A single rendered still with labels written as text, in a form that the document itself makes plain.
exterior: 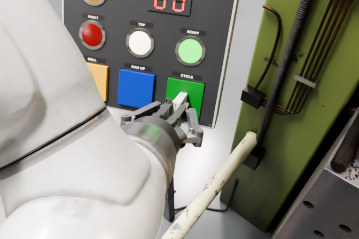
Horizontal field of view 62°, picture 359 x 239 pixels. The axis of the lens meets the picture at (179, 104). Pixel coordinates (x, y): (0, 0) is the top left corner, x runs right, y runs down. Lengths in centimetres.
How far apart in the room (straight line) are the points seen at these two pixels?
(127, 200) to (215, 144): 153
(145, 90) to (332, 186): 43
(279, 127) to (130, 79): 52
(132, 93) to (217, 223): 105
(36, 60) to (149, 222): 15
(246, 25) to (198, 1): 209
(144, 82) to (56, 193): 41
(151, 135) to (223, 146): 143
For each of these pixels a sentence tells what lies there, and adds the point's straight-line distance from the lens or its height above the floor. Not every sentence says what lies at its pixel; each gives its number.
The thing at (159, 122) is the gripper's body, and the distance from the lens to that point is 38.
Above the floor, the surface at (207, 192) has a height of 64.
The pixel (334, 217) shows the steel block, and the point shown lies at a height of 78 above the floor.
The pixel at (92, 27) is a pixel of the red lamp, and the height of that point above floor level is 110.
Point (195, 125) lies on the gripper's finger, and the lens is 45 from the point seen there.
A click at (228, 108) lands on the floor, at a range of 193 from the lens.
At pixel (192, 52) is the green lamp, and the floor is 109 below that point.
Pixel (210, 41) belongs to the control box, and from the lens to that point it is 57.
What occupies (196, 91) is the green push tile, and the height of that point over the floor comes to 103.
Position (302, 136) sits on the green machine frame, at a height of 74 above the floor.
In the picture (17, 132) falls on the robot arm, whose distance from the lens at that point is 23.
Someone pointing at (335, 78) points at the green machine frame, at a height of 97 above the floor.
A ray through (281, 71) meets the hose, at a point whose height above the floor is 94.
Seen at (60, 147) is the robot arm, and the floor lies 127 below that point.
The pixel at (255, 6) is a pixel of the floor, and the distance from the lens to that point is 292.
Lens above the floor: 145
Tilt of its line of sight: 49 degrees down
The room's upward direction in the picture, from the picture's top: straight up
